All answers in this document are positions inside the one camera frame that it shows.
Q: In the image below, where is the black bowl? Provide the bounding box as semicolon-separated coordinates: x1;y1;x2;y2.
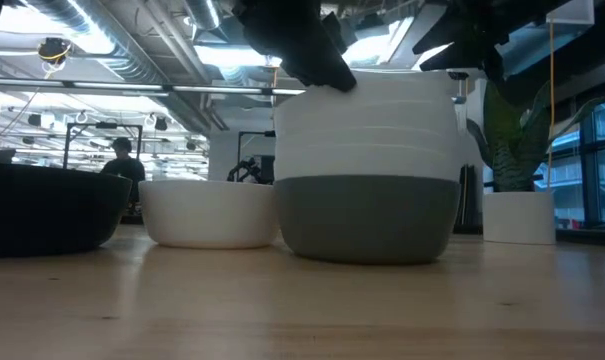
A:
0;160;133;260

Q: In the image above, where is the long ceiling light bar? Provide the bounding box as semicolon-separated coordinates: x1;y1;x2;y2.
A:
0;78;306;97

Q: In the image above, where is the white hanging panel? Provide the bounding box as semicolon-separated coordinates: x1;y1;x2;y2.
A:
545;0;596;26

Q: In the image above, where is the person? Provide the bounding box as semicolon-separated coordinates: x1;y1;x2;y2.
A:
100;136;147;211

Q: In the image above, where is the white plant pot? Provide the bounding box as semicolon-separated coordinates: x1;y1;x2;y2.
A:
482;191;557;246

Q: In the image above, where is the silver ventilation duct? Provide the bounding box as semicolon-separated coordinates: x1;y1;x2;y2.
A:
26;0;218;132

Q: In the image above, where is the green snake plant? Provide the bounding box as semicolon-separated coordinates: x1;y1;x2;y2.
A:
465;74;603;194

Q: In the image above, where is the black rig frame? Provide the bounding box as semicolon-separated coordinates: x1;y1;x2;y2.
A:
63;122;144;171

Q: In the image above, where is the grey bowl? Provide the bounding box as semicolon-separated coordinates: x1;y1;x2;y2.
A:
273;174;462;266

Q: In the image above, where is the yellow hanging cable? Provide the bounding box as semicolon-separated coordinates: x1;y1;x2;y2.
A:
547;22;557;191

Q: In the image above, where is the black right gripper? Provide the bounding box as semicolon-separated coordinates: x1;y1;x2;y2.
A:
411;0;513;81

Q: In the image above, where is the black yellow ceiling device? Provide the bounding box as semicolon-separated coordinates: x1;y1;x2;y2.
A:
36;37;74;66

